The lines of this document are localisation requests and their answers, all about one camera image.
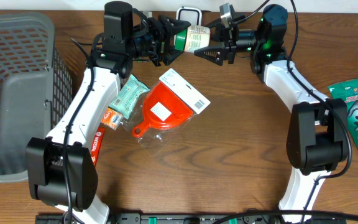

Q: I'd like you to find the grey plastic shopping basket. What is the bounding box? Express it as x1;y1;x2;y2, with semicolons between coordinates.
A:
0;12;73;184

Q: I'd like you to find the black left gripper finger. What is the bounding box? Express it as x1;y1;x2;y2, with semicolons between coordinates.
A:
162;46;183;66
158;15;191;39

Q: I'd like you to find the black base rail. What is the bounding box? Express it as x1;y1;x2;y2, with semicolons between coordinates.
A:
34;213;347;224

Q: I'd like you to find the red tool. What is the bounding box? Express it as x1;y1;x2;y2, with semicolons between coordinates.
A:
124;68;211;155

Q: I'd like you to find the small orange snack box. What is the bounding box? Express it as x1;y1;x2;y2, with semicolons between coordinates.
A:
101;108;124;130

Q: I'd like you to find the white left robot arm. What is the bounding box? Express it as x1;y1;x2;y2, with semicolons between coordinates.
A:
25;1;190;223

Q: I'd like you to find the teal wet wipes pack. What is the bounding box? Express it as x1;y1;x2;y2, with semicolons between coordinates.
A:
109;75;150;119

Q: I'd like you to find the green lid jar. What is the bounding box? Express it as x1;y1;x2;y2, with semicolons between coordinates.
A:
175;25;211;53

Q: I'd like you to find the red coffee stick packet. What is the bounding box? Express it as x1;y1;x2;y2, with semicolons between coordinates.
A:
91;128;106;166

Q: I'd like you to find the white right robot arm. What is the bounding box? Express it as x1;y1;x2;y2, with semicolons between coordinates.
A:
195;1;352;223

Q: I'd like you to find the white barcode scanner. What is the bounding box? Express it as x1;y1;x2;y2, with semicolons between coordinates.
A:
176;6;202;26

